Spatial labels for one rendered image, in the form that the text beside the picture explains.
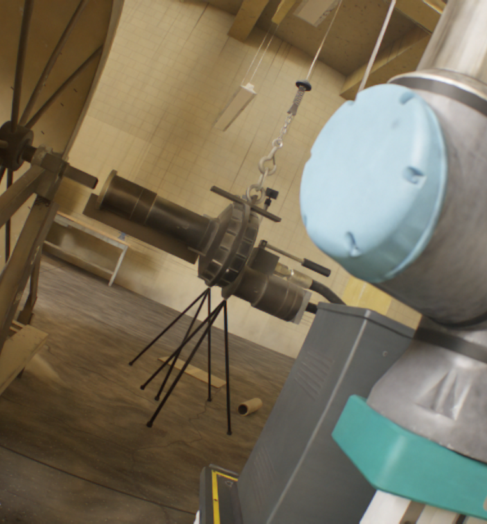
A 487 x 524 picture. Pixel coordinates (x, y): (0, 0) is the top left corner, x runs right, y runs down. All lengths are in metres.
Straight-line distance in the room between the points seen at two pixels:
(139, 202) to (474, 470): 1.21
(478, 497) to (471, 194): 0.29
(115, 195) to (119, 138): 8.35
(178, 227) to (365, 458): 1.11
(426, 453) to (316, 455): 0.38
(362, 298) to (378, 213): 5.57
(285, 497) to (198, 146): 9.29
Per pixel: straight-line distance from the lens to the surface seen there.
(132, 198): 1.43
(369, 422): 0.48
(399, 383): 0.47
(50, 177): 1.44
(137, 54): 10.44
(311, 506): 0.83
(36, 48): 2.32
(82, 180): 1.48
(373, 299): 5.96
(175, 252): 1.56
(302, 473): 0.79
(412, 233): 0.31
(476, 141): 0.36
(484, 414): 0.45
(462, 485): 0.47
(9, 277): 1.59
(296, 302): 1.52
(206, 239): 1.44
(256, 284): 1.48
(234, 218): 1.40
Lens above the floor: 0.77
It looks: 4 degrees up
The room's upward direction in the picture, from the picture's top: 24 degrees clockwise
